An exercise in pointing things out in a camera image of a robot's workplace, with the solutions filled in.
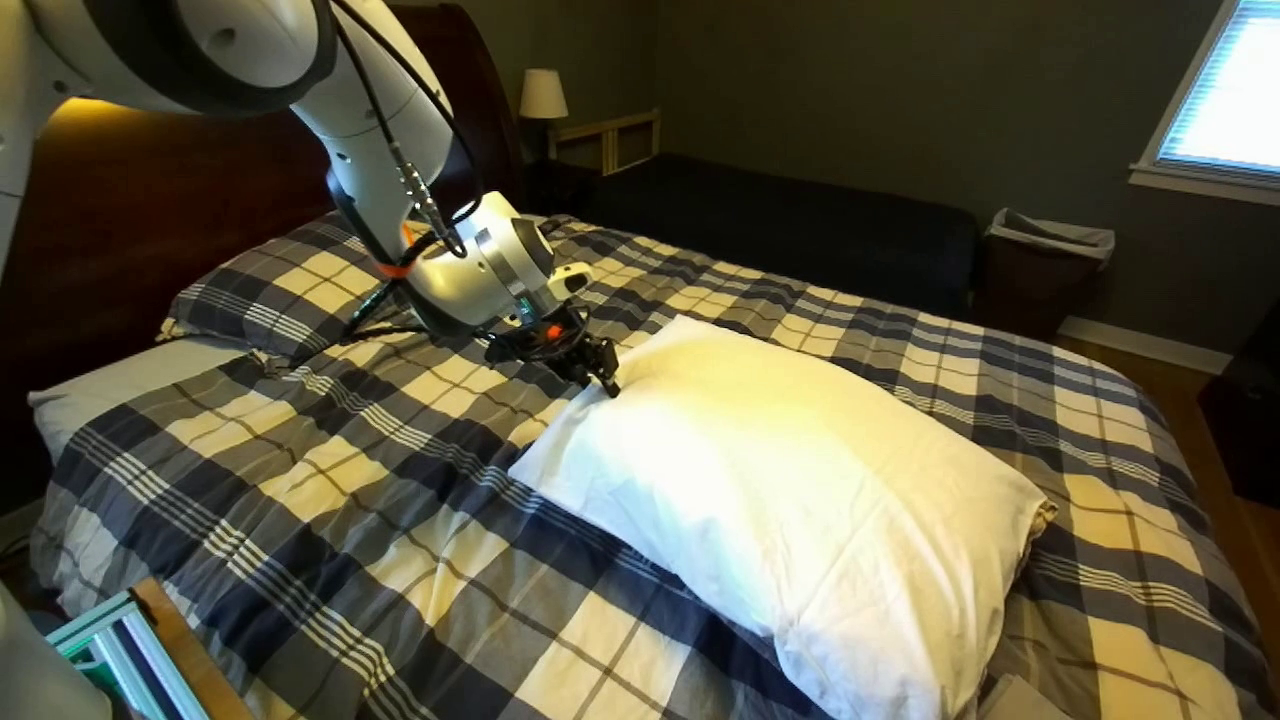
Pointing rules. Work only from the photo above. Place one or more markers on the beige wooden shelf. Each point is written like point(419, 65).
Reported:
point(604, 142)

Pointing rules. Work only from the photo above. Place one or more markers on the bright window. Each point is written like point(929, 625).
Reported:
point(1225, 94)

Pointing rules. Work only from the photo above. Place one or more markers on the table lamp white shade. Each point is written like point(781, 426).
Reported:
point(540, 99)

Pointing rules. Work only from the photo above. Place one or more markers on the dark wooden headboard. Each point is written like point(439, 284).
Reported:
point(146, 213)

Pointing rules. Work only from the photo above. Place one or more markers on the white bed sheet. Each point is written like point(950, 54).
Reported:
point(120, 387)

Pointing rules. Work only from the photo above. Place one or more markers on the dark daybed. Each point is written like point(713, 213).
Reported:
point(802, 226)

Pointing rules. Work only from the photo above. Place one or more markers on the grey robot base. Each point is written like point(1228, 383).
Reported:
point(40, 667)

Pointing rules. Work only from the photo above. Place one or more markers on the checked plaid comforter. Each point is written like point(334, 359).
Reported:
point(334, 465)

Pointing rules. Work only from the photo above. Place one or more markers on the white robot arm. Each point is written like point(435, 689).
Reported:
point(264, 40)

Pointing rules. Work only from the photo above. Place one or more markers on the white pillow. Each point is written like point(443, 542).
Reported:
point(802, 522)

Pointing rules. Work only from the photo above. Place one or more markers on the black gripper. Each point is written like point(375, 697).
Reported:
point(553, 343)

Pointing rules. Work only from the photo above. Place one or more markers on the dark trash bin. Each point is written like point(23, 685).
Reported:
point(1046, 267)

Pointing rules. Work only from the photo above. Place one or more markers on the wooden board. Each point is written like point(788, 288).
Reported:
point(202, 662)

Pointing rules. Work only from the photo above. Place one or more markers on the white baseboard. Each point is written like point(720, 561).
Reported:
point(1145, 345)

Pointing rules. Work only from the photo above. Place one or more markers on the black tall dresser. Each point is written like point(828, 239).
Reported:
point(1246, 412)

